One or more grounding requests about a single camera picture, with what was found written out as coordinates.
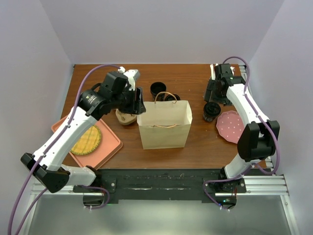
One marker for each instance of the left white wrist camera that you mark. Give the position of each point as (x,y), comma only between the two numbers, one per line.
(132,76)

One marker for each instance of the black coffee lid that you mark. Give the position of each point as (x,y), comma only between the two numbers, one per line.
(212,105)

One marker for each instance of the aluminium frame rail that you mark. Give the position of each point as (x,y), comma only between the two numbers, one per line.
(253,185)

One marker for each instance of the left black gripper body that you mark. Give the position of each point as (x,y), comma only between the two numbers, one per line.
(131,101)

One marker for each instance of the yellow woven round mat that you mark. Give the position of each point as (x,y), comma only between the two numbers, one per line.
(88,142)

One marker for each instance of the stack of black cups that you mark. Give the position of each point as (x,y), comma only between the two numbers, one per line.
(157,90)

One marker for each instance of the brown paper bag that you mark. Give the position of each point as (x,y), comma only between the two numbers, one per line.
(165,124)

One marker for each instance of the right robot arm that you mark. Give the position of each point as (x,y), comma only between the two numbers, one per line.
(259,138)

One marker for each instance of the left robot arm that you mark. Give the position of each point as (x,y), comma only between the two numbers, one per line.
(117,91)

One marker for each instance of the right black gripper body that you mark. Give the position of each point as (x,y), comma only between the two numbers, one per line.
(216,96)

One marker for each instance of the pink dotted plate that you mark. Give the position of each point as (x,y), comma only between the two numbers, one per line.
(230,126)

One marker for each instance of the pink plastic tray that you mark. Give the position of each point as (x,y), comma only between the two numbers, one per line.
(110,144)

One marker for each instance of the black coffee cup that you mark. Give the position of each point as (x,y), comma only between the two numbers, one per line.
(210,114)

